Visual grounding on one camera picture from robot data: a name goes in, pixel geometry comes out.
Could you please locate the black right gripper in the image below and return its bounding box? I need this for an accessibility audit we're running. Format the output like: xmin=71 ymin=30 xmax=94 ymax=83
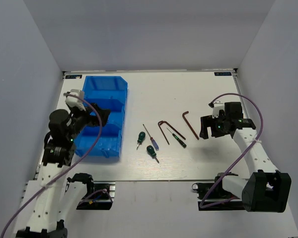
xmin=200 ymin=113 xmax=229 ymax=139

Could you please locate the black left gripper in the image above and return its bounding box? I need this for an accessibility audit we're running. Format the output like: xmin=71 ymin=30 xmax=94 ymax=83
xmin=67 ymin=102 xmax=111 ymax=140

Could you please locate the stubby green screwdriver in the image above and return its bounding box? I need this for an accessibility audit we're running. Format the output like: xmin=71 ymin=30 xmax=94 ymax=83
xmin=146 ymin=145 xmax=159 ymax=164
xmin=136 ymin=131 xmax=146 ymax=150

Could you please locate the black green precision screwdriver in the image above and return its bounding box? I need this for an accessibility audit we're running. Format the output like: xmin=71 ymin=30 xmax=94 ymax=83
xmin=167 ymin=128 xmax=187 ymax=148

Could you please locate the blue clear handle screwdriver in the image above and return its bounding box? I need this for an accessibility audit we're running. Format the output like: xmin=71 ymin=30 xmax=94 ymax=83
xmin=143 ymin=124 xmax=159 ymax=151

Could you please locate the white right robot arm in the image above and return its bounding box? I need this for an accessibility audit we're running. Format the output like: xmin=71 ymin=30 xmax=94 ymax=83
xmin=192 ymin=102 xmax=292 ymax=213

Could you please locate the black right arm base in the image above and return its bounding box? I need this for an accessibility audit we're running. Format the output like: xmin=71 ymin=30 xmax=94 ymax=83
xmin=191 ymin=182 xmax=244 ymax=211

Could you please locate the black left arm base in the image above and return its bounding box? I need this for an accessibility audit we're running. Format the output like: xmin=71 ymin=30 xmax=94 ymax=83
xmin=76 ymin=181 xmax=116 ymax=211

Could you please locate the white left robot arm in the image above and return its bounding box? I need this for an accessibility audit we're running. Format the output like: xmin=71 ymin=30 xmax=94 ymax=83
xmin=16 ymin=102 xmax=110 ymax=238

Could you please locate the blue plastic divided bin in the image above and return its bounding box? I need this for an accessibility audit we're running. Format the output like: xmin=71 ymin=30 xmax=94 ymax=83
xmin=82 ymin=76 xmax=128 ymax=158

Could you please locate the left corner label sticker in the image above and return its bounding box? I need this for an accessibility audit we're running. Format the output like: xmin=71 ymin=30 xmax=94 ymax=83
xmin=65 ymin=75 xmax=82 ymax=79

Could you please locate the corner label sticker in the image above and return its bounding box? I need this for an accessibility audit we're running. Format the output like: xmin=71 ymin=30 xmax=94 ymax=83
xmin=65 ymin=75 xmax=82 ymax=79
xmin=214 ymin=72 xmax=232 ymax=76

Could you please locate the right corner label sticker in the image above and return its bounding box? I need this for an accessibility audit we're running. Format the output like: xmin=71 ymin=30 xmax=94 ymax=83
xmin=214 ymin=72 xmax=232 ymax=76

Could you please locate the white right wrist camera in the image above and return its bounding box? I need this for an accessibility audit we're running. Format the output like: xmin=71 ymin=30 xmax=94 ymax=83
xmin=209 ymin=100 xmax=224 ymax=119

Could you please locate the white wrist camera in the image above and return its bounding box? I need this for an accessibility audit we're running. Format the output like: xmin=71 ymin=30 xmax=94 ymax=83
xmin=63 ymin=89 xmax=86 ymax=111
xmin=209 ymin=100 xmax=224 ymax=119

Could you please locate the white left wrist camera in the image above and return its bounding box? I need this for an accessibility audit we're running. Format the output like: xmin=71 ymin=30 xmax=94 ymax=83
xmin=63 ymin=89 xmax=86 ymax=111

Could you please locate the aluminium table edge rail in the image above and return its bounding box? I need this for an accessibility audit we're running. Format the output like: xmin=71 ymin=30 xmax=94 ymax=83
xmin=232 ymin=68 xmax=273 ymax=180

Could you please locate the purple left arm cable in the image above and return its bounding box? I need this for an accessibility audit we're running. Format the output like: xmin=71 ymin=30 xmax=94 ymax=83
xmin=0 ymin=92 xmax=114 ymax=238

